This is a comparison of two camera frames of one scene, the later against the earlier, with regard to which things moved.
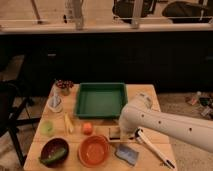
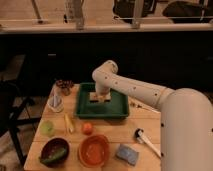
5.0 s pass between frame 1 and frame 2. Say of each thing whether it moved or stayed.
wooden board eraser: moved
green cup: stayed
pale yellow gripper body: moved
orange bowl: stayed
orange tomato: stayed
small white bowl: stayed
